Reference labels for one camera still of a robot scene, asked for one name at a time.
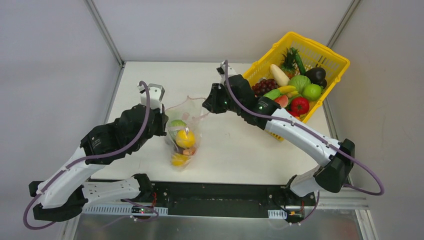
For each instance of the clear zip top bag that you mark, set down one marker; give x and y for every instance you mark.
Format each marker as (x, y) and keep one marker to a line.
(192, 112)

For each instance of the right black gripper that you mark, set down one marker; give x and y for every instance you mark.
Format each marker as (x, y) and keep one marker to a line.
(211, 101)

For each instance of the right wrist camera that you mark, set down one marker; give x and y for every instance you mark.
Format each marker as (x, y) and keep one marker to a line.
(224, 70)

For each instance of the toy pineapple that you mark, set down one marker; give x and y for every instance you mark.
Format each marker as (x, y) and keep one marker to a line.
(288, 62)

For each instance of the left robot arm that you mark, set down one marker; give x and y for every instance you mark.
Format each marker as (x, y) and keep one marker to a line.
(65, 195)

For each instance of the toy purple grapes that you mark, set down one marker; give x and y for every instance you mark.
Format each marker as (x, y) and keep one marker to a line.
(264, 86)

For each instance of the white toy radish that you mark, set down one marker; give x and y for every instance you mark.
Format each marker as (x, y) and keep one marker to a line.
(280, 77)

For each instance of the yellow plastic basket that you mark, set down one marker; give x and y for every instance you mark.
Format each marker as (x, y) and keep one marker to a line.
(298, 73)

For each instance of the small green toy vegetable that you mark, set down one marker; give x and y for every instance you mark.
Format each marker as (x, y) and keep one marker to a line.
(273, 94)

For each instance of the green toy apple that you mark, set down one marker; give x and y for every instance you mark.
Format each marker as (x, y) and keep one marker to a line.
(312, 92)

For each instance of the red toy tomato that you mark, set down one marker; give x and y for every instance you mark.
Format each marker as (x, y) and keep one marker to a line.
(300, 105)

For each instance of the toy watermelon slice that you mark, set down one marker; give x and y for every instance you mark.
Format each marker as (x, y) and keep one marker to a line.
(282, 100)

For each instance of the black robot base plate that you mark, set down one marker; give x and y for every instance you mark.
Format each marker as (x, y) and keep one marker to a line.
(197, 199)

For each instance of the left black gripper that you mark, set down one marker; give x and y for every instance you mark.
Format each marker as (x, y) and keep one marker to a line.
(160, 120)

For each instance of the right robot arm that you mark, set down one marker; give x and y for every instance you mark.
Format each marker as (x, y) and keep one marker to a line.
(331, 155)

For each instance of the toy eggplant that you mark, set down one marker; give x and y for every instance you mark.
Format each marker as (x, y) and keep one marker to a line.
(317, 75)

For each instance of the toy steak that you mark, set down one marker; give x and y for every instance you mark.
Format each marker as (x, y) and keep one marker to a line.
(186, 151)

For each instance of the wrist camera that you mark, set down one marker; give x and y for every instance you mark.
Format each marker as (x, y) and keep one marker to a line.
(224, 70)
(156, 94)

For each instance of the toy cucumber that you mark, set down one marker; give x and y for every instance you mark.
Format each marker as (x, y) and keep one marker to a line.
(298, 61)

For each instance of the yellow toy lemon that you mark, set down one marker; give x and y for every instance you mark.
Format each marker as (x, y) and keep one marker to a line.
(179, 160)
(185, 139)

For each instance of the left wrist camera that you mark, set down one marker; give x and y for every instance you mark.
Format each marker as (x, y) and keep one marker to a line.
(156, 94)

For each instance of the toy banana bunch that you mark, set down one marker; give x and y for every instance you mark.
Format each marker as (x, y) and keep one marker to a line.
(288, 90)

